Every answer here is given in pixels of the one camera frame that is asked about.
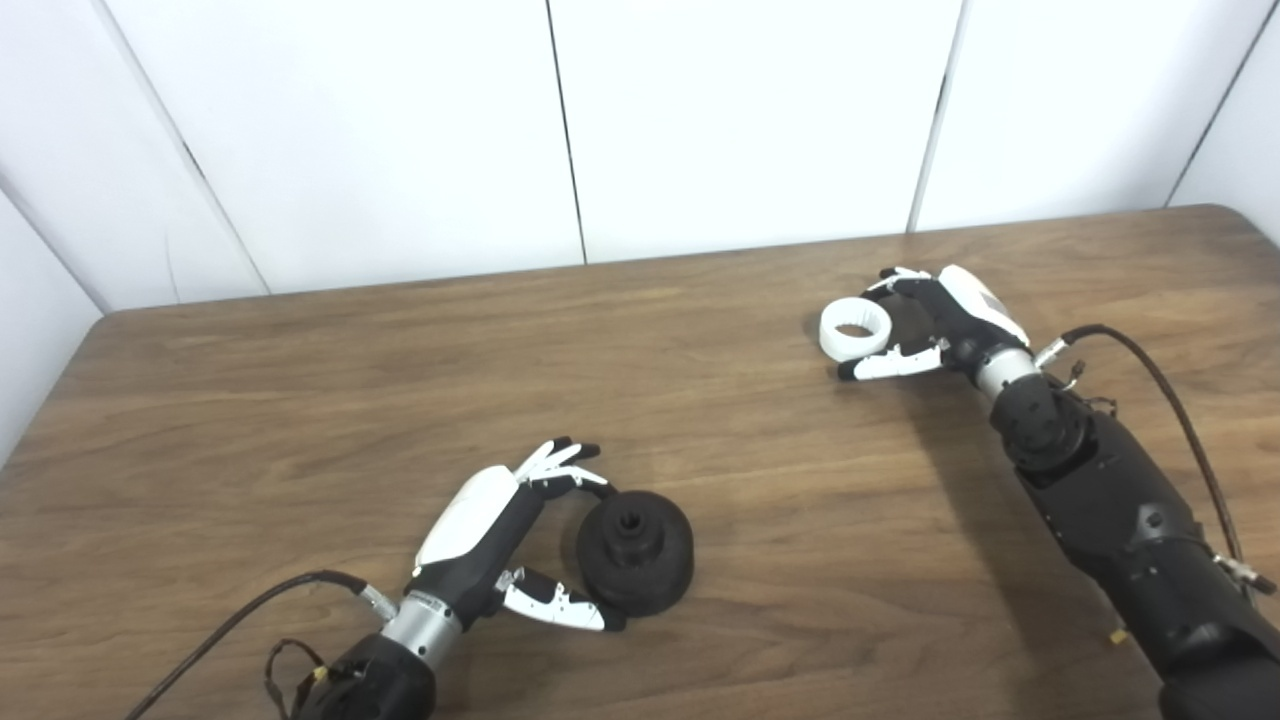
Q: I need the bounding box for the white plastic ring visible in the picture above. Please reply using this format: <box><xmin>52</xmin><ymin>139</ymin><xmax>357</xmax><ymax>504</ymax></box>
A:
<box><xmin>819</xmin><ymin>298</ymin><xmax>894</xmax><ymax>363</ymax></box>

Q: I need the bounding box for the round black plastic part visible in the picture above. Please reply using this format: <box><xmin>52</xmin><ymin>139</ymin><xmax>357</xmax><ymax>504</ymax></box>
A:
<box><xmin>575</xmin><ymin>490</ymin><xmax>696</xmax><ymax>618</ymax></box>

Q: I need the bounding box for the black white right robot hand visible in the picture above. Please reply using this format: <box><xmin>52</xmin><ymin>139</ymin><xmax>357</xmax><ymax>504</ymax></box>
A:
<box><xmin>838</xmin><ymin>264</ymin><xmax>1031</xmax><ymax>383</ymax></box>

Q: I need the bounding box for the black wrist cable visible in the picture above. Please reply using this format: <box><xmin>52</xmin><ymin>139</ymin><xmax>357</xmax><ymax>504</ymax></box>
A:
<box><xmin>1035</xmin><ymin>323</ymin><xmax>1276</xmax><ymax>601</ymax></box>
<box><xmin>125</xmin><ymin>570</ymin><xmax>399</xmax><ymax>720</ymax></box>

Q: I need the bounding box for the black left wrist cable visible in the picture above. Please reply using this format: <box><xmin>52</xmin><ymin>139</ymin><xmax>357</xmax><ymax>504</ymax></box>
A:
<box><xmin>125</xmin><ymin>570</ymin><xmax>399</xmax><ymax>720</ymax></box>

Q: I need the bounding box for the thin black left arm wire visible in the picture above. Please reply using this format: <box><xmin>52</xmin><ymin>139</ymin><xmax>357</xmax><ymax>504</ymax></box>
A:
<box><xmin>264</xmin><ymin>638</ymin><xmax>331</xmax><ymax>720</ymax></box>

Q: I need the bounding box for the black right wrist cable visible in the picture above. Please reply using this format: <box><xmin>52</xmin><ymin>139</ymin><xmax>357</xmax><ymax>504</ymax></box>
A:
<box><xmin>1035</xmin><ymin>323</ymin><xmax>1276</xmax><ymax>601</ymax></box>

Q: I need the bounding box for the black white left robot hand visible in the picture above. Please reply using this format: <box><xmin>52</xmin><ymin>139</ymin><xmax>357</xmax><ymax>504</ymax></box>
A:
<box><xmin>405</xmin><ymin>436</ymin><xmax>629</xmax><ymax>633</ymax></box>

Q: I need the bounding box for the thin black right arm wire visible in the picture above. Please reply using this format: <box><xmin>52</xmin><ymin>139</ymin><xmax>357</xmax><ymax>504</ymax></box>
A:
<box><xmin>1060</xmin><ymin>360</ymin><xmax>1119</xmax><ymax>419</ymax></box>

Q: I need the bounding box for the thin black arm wire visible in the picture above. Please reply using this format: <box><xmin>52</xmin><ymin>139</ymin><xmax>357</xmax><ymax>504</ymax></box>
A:
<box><xmin>264</xmin><ymin>638</ymin><xmax>331</xmax><ymax>720</ymax></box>
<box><xmin>1060</xmin><ymin>360</ymin><xmax>1119</xmax><ymax>419</ymax></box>

